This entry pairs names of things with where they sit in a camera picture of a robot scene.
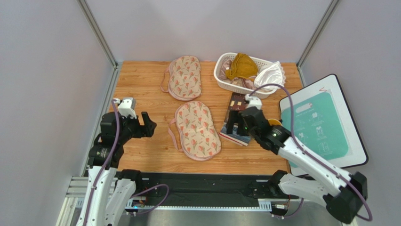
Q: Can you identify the white plastic basket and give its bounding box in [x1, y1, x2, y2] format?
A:
[214, 53, 286, 99]

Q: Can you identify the mustard yellow bra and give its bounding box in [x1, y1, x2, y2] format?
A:
[226, 53, 258, 80]

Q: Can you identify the pink satin bra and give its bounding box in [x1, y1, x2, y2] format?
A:
[217, 59, 256, 90]

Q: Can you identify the teal folding board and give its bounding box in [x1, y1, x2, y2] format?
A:
[294, 92, 349, 160]

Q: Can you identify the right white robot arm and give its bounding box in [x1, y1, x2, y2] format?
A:
[227, 106, 373, 224]

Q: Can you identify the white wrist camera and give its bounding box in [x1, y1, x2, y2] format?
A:
[113, 97, 137, 119]
[245, 94, 262, 110]

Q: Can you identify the purple cable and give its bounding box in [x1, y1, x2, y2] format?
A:
[82, 98, 170, 226]
[249, 83, 373, 222]

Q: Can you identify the blue book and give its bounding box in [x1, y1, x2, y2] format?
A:
[219, 123, 251, 146]

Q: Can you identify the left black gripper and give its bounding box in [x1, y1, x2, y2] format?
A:
[117, 111, 157, 144]

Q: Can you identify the floral mesh laundry bag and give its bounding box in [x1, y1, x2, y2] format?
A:
[168, 101, 222, 161]

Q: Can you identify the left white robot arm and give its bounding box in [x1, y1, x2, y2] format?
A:
[77, 112, 157, 226]

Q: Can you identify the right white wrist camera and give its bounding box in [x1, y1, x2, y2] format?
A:
[245, 94, 262, 110]

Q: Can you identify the dark brown book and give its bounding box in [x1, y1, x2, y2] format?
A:
[224, 92, 248, 124]

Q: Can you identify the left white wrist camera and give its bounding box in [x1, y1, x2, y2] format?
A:
[113, 97, 137, 119]

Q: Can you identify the white tray black rim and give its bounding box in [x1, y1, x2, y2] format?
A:
[279, 74, 369, 168]

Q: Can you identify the aluminium frame rail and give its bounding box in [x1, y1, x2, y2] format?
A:
[56, 175, 358, 226]

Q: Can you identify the white mug yellow inside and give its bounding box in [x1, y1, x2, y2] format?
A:
[268, 119, 282, 126]

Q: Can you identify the white satin bra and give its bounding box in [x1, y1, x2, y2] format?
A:
[254, 61, 286, 88]

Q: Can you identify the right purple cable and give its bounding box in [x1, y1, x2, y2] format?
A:
[249, 83, 373, 222]

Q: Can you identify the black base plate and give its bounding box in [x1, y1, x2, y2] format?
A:
[125, 171, 300, 208]

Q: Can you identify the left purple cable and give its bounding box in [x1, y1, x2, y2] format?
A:
[82, 98, 170, 226]

